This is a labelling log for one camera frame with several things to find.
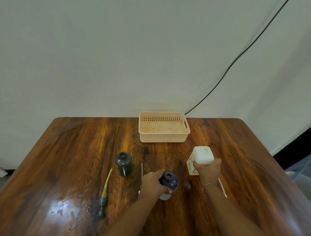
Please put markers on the person's left hand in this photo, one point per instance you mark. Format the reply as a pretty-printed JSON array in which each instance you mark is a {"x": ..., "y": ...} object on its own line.
[{"x": 150, "y": 184}]

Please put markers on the person's right hand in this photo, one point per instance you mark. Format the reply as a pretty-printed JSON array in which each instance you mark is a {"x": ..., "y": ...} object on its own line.
[{"x": 209, "y": 173}]

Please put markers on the person's right thumb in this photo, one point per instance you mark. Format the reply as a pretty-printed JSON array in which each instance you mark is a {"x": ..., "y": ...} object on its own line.
[{"x": 195, "y": 165}]

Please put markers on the person's left thumb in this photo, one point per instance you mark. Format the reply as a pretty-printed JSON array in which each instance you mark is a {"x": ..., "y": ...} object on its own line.
[{"x": 167, "y": 191}]

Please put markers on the dark blue bottle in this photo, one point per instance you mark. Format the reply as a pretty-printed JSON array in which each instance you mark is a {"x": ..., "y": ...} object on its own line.
[{"x": 170, "y": 181}]

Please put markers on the white plastic bottle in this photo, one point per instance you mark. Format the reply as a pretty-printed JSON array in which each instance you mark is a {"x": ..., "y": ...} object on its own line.
[{"x": 203, "y": 155}]

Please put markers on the person's left forearm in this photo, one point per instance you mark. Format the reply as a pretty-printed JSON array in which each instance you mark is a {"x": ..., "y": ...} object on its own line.
[{"x": 136, "y": 216}]

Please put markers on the person's right forearm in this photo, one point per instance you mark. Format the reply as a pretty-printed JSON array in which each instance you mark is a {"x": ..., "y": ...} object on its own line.
[{"x": 228, "y": 211}]

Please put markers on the small clear cap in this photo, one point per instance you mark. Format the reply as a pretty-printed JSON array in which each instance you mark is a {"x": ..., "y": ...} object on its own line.
[{"x": 187, "y": 186}]

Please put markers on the pump dispenser with clear tube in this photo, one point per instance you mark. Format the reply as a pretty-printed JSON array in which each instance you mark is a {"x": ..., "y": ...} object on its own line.
[{"x": 142, "y": 172}]

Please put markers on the white pump tube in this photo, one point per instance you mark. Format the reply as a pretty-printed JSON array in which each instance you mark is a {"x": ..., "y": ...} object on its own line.
[{"x": 222, "y": 187}]

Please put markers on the beige plastic basket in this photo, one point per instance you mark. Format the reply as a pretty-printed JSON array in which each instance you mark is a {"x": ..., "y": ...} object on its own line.
[{"x": 163, "y": 130}]

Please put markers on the dark green bottle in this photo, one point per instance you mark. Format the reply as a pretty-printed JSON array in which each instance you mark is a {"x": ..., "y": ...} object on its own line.
[{"x": 123, "y": 164}]

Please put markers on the pump dispenser with yellow tube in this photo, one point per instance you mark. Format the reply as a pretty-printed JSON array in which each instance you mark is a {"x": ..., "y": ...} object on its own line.
[{"x": 105, "y": 194}]

